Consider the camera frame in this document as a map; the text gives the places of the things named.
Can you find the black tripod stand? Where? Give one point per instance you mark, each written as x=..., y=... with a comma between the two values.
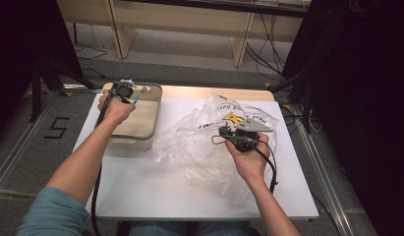
x=37, y=91

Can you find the light wooden desk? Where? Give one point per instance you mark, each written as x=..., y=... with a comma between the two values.
x=176, y=19

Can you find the black metal stand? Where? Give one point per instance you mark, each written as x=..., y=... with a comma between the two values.
x=306, y=95

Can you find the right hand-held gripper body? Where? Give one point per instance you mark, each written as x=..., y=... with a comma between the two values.
x=247, y=141

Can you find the metal floor rail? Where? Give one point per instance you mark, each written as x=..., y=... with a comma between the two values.
x=16, y=157
x=340, y=213

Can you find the white board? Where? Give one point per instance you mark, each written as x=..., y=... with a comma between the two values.
x=140, y=187

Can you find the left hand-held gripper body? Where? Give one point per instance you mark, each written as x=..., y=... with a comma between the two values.
x=123, y=90

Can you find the black curtain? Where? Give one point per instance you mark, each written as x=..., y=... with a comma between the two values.
x=22, y=49
x=370, y=98

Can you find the person's right hand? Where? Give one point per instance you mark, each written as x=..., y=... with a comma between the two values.
x=250, y=164

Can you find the wooden table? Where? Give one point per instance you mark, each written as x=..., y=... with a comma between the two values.
x=196, y=91

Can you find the person's legs in jeans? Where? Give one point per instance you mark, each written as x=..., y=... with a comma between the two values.
x=163, y=229

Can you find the beige bin with grey rim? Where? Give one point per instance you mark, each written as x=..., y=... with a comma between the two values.
x=140, y=121

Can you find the clear plastic bag yellow face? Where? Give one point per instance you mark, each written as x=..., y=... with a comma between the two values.
x=196, y=147

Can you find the teal sleeve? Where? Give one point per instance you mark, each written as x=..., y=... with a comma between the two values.
x=53, y=216

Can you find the person's left hand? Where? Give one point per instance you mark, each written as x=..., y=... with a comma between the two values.
x=116, y=109

